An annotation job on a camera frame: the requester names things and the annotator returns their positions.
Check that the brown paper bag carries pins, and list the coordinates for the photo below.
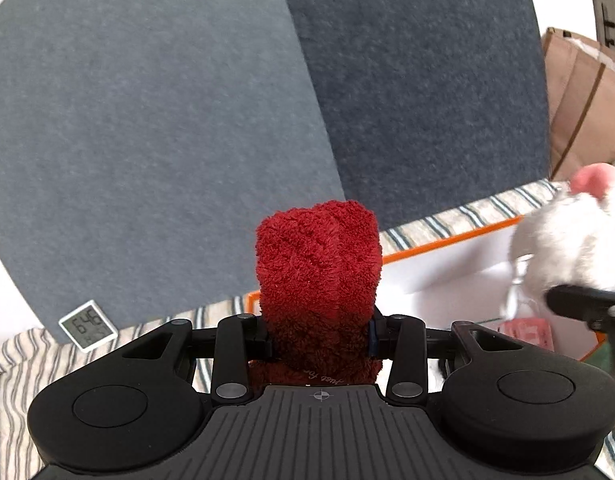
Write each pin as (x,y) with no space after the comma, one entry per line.
(580,81)

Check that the striped bed sheet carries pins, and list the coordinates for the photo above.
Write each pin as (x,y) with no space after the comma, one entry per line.
(33,359)

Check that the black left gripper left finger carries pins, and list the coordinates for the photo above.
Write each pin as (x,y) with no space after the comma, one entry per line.
(231,346)

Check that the orange cardboard box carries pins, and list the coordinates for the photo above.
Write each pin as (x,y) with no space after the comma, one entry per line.
(468,277)

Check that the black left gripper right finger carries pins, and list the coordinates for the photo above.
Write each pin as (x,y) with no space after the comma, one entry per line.
(406,342)

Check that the red fluffy towel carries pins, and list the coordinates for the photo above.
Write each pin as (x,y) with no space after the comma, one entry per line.
(318,270)

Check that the white digital clock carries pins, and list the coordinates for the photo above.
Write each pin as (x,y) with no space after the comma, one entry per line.
(88,327)

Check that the white plush toy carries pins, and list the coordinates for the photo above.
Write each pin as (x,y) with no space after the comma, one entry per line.
(569,241)

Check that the pink tissue pack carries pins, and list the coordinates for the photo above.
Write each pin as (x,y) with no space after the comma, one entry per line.
(535,331)

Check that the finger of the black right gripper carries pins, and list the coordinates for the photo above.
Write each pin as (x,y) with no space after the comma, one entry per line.
(594,307)

